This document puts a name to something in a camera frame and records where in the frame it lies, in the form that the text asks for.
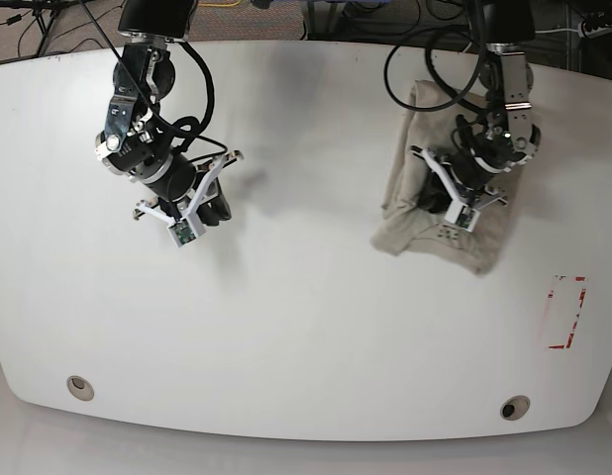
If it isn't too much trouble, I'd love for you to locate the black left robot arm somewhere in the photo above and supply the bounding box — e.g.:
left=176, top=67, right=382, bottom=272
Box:
left=395, top=1, right=541, bottom=232

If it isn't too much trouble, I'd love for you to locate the beige t-shirt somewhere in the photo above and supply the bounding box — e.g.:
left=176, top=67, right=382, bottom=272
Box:
left=370, top=106, right=512, bottom=275

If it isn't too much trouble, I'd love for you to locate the red tape marking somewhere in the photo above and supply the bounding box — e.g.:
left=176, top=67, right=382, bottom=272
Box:
left=543, top=275, right=587, bottom=350

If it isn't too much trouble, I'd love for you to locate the white power strip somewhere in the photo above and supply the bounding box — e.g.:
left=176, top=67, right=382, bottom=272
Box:
left=578, top=10, right=612, bottom=39

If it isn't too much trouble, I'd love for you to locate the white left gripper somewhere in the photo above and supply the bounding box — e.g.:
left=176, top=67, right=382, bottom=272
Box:
left=410, top=145, right=508, bottom=232

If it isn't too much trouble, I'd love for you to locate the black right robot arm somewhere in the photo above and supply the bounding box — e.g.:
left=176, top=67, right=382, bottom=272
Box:
left=95, top=1, right=243, bottom=246

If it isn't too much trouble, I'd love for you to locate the right table grommet hole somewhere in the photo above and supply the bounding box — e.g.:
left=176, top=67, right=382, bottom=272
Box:
left=500, top=395, right=531, bottom=422

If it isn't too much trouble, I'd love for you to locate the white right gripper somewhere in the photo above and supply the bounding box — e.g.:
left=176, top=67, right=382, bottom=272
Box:
left=131, top=150, right=244, bottom=246

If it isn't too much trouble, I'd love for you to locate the table grommet hole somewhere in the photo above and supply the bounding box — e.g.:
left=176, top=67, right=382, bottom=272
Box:
left=500, top=395, right=531, bottom=422
left=66, top=375, right=94, bottom=402

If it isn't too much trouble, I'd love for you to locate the left table grommet hole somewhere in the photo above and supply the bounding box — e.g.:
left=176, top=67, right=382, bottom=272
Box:
left=66, top=375, right=94, bottom=402

